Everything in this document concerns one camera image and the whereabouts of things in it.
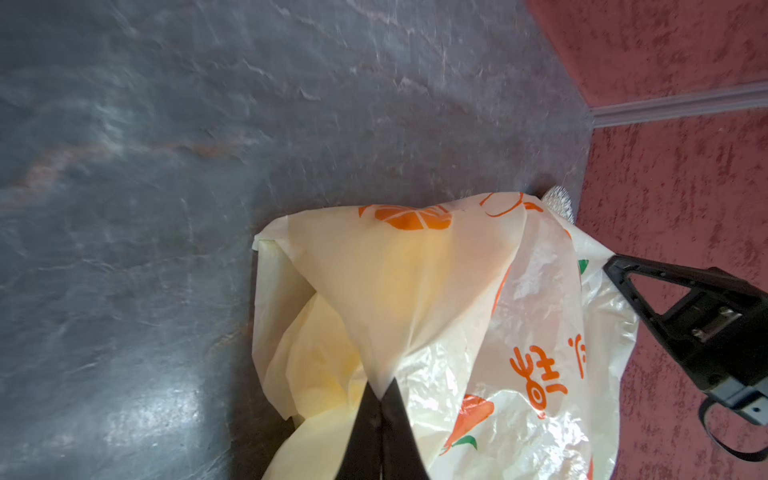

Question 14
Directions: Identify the aluminium corner post right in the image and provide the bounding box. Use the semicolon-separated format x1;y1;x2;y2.
591;81;767;129

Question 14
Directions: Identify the fruit print plastic bag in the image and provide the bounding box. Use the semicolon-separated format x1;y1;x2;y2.
252;192;638;479

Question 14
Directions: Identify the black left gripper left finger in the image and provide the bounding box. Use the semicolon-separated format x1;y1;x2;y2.
335;384;383;480

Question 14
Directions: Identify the black camera cable loop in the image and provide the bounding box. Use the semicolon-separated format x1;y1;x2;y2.
697;395;768;463

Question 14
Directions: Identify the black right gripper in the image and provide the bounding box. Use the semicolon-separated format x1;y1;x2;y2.
603;255;768;426

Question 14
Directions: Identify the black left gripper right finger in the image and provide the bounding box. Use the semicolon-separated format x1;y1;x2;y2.
380;379;429;480

